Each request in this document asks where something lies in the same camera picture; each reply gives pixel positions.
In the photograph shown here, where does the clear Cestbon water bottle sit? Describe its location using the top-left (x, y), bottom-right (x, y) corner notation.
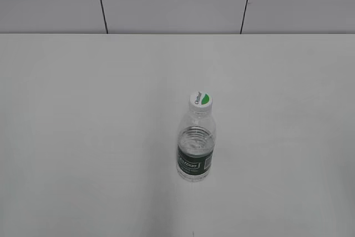
top-left (176, 106), bottom-right (217, 183)

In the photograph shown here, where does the white green bottle cap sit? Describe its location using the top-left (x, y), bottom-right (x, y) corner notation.
top-left (189, 91), bottom-right (213, 112)

